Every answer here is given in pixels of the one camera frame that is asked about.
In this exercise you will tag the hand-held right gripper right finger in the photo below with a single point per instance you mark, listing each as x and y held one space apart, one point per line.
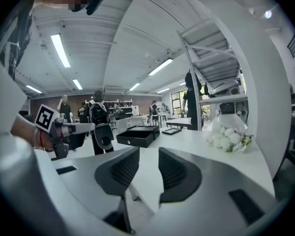
177 173

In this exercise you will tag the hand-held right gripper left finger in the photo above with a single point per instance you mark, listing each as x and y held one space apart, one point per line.
123 173

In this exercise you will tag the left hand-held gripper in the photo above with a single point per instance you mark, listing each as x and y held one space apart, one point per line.
45 118

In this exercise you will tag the black box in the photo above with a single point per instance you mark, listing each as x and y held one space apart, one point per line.
135 139

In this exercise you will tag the person's left forearm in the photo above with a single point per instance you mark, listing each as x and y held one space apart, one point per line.
24 129

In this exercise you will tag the white shelving rack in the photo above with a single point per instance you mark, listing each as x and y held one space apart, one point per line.
126 104

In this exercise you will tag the grey oval panel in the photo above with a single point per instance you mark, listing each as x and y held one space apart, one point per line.
103 131

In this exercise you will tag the black white-striped backpack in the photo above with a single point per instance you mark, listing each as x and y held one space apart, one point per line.
98 113

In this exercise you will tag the black flat tray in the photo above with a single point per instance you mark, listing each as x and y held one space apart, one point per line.
172 131

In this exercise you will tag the white work table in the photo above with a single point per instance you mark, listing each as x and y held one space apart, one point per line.
127 122

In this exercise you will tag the white flower bouquet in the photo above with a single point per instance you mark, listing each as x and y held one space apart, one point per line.
229 138

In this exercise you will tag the black framed window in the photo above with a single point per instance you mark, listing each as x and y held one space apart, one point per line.
177 104

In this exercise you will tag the group of ceiling strip lights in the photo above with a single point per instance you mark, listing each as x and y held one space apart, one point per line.
61 50

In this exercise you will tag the black computer monitor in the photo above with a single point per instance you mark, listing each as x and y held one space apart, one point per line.
227 108

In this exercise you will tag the white curved shell part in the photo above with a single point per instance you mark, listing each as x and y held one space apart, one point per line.
227 87

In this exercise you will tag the person's black printed shirt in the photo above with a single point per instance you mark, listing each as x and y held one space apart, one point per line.
17 48

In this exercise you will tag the white metal staircase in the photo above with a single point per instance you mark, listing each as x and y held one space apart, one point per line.
211 63

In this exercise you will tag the round ceiling spotlight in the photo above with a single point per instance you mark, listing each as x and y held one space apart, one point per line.
268 14

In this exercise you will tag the black head-worn camera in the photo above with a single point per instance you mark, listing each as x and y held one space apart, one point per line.
96 4

